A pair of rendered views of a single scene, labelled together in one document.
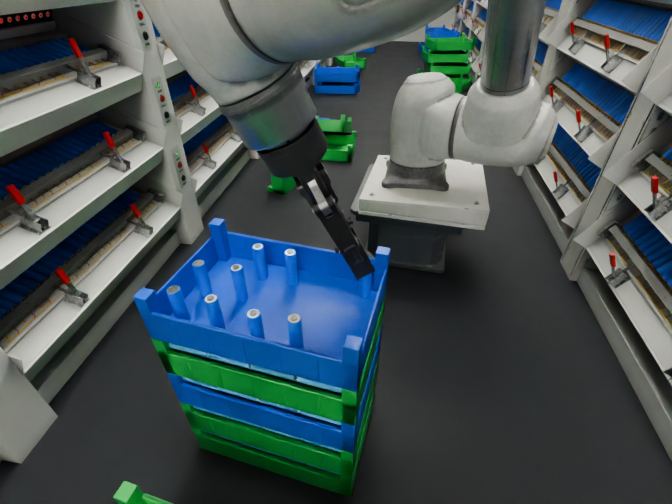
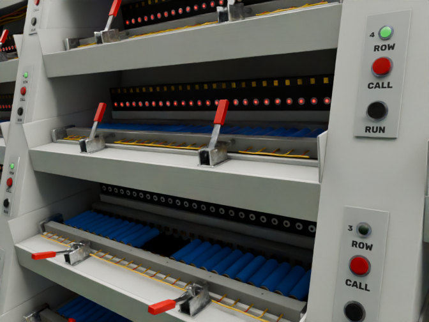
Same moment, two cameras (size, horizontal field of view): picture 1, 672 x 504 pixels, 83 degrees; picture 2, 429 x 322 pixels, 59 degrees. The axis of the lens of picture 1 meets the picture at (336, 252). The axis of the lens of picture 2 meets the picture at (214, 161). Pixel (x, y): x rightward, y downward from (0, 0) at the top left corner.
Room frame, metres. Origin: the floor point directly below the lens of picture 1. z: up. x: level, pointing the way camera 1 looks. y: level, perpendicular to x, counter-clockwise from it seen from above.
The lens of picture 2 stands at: (1.79, -0.03, 0.71)
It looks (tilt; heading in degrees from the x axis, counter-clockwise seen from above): 2 degrees up; 118
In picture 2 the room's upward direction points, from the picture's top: 7 degrees clockwise
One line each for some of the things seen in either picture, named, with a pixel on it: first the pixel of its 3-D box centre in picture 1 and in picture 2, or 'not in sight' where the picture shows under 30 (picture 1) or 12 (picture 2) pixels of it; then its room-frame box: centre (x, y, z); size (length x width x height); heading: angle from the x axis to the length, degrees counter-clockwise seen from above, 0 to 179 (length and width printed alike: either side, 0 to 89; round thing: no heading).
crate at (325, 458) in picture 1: (287, 387); not in sight; (0.41, 0.09, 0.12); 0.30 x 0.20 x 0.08; 73
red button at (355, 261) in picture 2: not in sight; (360, 265); (1.75, 0.36, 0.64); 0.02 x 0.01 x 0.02; 171
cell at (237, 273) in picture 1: (239, 283); not in sight; (0.43, 0.15, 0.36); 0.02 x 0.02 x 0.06
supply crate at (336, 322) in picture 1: (274, 291); not in sight; (0.41, 0.09, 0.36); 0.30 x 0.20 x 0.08; 73
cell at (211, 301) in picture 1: (215, 314); not in sight; (0.36, 0.17, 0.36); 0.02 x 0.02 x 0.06
